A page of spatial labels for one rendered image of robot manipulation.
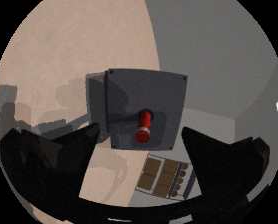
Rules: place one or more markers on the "dark grey square panel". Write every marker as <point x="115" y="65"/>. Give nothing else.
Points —
<point x="130" y="91"/>

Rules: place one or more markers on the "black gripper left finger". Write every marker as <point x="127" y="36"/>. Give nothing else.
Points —
<point x="68" y="155"/>

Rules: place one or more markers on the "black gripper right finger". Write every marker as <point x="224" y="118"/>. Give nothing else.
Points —
<point x="210" y="158"/>

